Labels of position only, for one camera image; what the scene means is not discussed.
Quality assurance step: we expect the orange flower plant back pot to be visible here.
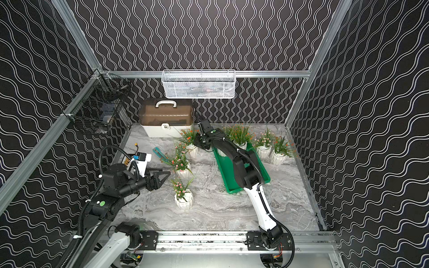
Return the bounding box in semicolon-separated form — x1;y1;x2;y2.
175;128;200;159

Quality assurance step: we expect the orange flower plant pot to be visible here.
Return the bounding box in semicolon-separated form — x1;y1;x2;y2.
175;128;200;159
230;125;254;150

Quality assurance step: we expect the pink flower plant pot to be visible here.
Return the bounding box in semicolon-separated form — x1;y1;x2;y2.
255;128;275;159
162;143;192;179
172;179;194;211

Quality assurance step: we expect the green grass plant white pot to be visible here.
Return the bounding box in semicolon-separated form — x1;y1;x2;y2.
217;126;235;157

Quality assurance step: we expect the green plastic tray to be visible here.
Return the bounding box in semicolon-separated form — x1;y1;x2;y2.
213;149;271;194

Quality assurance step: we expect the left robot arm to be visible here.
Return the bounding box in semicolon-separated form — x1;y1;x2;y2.
57;145;171;268

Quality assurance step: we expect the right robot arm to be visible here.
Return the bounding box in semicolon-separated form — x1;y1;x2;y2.
194;119;295;251

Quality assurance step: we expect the brown lidded storage case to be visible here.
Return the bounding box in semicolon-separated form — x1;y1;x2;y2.
138;98;194;138

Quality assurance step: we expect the pink flower plant front pot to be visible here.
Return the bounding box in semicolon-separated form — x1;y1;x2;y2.
172;179;194;211

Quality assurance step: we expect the grass plant far right pot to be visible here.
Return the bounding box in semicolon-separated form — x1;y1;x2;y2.
270;135;296;165

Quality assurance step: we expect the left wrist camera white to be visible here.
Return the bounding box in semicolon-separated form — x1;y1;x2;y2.
132;152;152;178

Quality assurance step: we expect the teal handled tool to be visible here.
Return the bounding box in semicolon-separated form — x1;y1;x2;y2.
153;147;169;162

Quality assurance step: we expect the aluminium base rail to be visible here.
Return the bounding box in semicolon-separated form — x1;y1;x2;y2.
76;229;346;268

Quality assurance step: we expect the white wire mesh basket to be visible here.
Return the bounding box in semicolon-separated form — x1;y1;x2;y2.
161;69;237;99

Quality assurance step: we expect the black wire wall basket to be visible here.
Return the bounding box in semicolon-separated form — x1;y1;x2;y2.
65;74;132;135

